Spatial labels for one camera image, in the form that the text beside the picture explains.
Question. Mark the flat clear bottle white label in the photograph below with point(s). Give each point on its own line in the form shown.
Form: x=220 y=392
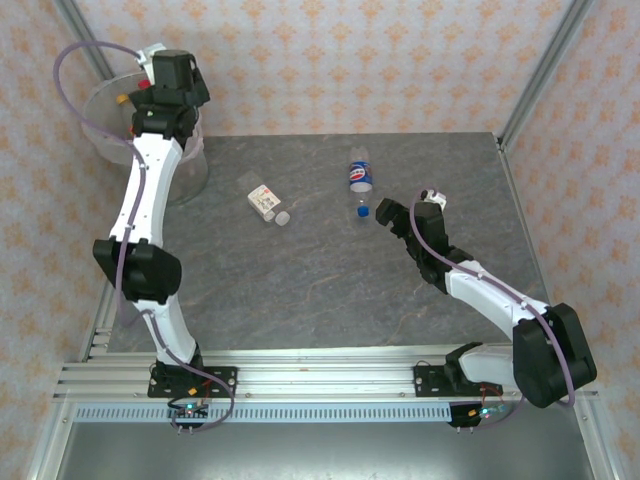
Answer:
x=264 y=200

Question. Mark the aluminium frame post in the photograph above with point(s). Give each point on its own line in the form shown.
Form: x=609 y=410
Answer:
x=75 y=20
x=555 y=50

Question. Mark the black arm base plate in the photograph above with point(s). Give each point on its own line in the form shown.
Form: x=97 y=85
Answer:
x=222 y=377
x=430 y=380

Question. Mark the aluminium table side rail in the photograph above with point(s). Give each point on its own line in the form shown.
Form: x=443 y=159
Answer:
x=97 y=340
x=521 y=200

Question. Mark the grey metal sheet shelf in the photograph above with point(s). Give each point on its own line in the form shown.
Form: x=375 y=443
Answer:
x=325 y=455

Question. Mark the aluminium extrusion mounting beam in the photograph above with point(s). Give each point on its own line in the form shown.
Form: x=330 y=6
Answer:
x=325 y=380

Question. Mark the aluminium frame leg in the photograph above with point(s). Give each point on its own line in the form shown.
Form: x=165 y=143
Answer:
x=600 y=450
x=50 y=450

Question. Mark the blue label cola bottle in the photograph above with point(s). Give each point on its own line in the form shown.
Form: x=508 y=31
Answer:
x=361 y=174

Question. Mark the round translucent grey bin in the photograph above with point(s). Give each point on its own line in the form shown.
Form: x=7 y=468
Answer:
x=192 y=180

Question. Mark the small clear bottle red cap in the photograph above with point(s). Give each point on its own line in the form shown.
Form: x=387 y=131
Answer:
x=145 y=83

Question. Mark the small circuit board with LEDs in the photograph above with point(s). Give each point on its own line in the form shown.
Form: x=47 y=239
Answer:
x=189 y=412
x=490 y=411

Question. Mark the translucent bottle cap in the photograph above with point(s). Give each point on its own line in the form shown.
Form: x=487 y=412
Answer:
x=283 y=218

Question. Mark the translucent pink plastic bin liner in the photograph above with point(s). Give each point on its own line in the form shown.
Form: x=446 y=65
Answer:
x=100 y=135

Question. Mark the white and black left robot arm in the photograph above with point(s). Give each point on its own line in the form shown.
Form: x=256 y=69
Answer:
x=145 y=190

